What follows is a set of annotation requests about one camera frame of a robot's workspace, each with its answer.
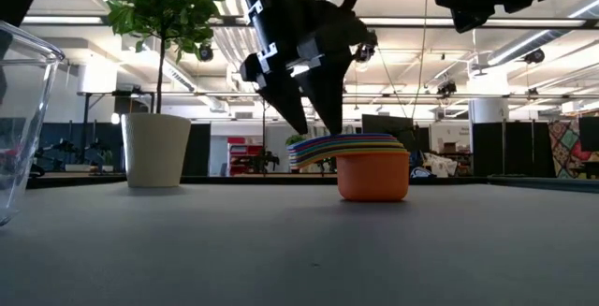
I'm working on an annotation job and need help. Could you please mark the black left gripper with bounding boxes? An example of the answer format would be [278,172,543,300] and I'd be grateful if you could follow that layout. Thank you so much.
[236,0,355,137]

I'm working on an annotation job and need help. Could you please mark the red measuring cup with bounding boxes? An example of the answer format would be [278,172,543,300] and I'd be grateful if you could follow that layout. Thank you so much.
[295,134,402,152]

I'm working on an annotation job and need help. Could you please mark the teal measuring cup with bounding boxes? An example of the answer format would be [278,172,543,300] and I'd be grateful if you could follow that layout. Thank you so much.
[292,136,403,155]

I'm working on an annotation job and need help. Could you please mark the purple measuring cup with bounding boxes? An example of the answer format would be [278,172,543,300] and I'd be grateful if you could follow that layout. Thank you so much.
[289,140,408,163]

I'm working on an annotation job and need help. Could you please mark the green measuring cup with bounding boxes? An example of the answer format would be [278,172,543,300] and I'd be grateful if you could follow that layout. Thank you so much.
[288,143,410,167]

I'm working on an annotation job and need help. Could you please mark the orange measuring cup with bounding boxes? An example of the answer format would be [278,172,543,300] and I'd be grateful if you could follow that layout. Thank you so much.
[287,149,412,203]

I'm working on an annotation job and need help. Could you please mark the long ceiling light fixture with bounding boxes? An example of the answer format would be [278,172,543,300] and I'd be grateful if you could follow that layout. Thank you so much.
[208,14,599,30]

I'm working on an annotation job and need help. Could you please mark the red storage shelf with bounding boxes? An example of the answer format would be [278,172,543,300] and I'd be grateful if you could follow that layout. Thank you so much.
[226,136,264,176]

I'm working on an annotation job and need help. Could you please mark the black computer monitor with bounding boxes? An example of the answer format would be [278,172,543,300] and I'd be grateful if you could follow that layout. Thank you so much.
[360,113,416,161]

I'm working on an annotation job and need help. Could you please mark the white round pillar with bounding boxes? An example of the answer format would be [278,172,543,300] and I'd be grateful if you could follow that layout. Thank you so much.
[469,97,510,124]

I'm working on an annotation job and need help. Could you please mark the narrow black partition panel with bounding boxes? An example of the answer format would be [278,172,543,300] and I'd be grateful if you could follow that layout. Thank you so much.
[181,122,212,178]

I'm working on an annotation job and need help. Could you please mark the wide dark partition panels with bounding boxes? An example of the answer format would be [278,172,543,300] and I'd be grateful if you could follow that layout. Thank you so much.
[471,121,557,179]

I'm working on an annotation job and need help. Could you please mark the white cloth bag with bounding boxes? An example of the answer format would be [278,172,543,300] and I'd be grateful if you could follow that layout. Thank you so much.
[411,152,458,179]

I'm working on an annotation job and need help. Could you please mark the green leafy plant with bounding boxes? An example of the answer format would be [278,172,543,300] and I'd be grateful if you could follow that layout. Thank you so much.
[102,0,228,115]

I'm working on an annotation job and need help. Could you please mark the white plant pot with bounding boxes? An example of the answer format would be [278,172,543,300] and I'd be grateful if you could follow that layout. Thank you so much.
[120,112,192,189]

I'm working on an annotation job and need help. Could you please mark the patterned patchwork quilt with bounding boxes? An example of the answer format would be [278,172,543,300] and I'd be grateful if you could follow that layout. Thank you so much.
[547,118,598,180]

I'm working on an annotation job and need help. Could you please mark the black screen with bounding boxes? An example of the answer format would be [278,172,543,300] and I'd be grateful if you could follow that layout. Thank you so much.
[578,116,599,153]

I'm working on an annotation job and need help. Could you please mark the black metal frame stand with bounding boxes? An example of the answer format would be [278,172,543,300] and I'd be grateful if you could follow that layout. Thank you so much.
[259,95,269,155]
[77,89,156,176]

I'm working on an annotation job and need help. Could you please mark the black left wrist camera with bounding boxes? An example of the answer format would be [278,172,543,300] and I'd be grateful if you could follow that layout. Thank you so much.
[303,0,378,60]

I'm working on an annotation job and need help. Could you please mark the wooden table with black frame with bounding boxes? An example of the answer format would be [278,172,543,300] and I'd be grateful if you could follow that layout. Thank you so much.
[25,173,599,194]

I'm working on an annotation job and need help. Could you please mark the blue partition wall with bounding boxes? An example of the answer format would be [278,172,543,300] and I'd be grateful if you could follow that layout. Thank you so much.
[39,122,125,174]

